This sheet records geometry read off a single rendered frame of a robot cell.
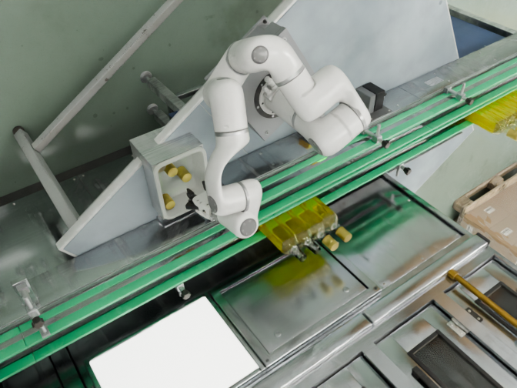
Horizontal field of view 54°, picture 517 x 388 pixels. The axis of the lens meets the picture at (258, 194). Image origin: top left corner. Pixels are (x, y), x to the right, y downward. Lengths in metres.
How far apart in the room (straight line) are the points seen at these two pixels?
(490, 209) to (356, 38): 3.91
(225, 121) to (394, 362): 0.89
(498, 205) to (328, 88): 4.46
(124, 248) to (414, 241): 1.03
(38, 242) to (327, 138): 1.22
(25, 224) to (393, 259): 1.41
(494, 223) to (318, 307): 3.92
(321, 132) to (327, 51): 0.53
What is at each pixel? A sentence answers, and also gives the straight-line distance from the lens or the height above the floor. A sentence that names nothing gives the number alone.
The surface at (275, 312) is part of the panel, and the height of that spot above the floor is 1.18.
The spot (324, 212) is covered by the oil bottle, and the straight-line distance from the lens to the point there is 1.73.
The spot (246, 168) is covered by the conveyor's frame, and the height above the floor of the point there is 0.82.
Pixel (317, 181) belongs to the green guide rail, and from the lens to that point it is 1.80.
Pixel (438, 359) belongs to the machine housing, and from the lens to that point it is 1.69.
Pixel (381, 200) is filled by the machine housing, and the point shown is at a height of 0.99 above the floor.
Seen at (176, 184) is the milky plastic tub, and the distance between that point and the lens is 1.64.
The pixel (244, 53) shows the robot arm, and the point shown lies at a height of 1.01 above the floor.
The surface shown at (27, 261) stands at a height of 0.46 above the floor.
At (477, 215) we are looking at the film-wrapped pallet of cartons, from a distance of 5.47.
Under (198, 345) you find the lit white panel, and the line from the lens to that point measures 1.61.
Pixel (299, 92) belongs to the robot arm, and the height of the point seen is 1.09.
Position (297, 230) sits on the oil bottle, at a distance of 1.67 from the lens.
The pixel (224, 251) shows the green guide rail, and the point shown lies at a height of 0.94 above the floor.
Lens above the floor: 1.93
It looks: 38 degrees down
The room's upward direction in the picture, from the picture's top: 133 degrees clockwise
